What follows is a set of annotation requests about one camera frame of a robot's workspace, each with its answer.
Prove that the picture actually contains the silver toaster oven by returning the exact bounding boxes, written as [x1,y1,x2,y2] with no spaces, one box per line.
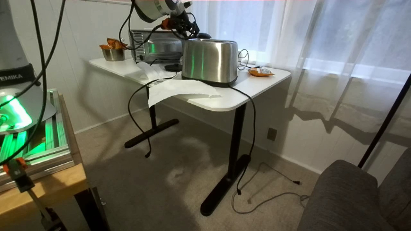
[129,29,186,63]

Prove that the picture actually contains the metal bowl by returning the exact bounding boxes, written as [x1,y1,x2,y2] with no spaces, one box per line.
[101,48,126,62]

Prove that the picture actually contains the stainless steel toaster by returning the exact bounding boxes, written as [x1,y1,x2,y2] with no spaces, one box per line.
[181,38,239,88]

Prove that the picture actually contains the black round kettle base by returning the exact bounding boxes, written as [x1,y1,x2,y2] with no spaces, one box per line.
[164,63,183,73]

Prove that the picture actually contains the white curtain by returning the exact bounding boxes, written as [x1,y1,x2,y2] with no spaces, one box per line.
[192,0,411,145]

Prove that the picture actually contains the orange and black clamp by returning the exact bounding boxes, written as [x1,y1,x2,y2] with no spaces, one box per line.
[3,157,66,231]

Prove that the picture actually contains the grey cable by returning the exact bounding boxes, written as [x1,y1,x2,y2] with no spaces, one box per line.
[231,162,310,214]

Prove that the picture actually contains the white paper towel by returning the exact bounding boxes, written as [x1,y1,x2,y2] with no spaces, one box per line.
[136,61,222,108]

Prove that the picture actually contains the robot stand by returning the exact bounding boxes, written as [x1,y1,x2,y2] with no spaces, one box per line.
[0,89,110,231]

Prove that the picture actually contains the grey sofa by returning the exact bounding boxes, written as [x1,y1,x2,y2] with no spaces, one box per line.
[297,147,411,231]

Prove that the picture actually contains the coil of black cable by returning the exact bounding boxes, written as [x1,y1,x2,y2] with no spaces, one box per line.
[237,49,250,71]

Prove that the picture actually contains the orange snack packet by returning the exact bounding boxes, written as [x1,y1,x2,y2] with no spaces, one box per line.
[248,66,275,77]

